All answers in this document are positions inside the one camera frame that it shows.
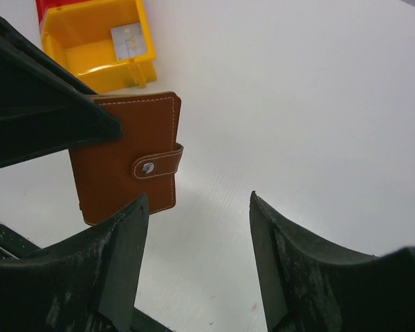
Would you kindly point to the silver card in yellow bin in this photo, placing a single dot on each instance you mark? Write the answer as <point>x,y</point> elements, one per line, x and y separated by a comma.
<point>128,41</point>

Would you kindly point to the red plastic bin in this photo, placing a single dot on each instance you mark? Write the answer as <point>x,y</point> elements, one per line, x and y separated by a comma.
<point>43,6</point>

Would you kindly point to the yellow plastic bin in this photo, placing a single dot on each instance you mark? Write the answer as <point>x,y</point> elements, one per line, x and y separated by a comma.
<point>78,38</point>

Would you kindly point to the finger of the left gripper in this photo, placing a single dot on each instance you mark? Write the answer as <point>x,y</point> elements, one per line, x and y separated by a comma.
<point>43,108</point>

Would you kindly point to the brown leather card holder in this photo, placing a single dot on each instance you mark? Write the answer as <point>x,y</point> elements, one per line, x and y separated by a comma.
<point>143,161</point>

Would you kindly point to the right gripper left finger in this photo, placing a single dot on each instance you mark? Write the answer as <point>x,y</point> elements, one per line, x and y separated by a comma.
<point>87,282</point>

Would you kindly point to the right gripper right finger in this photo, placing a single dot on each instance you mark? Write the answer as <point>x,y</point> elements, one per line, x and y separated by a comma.
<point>308,283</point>

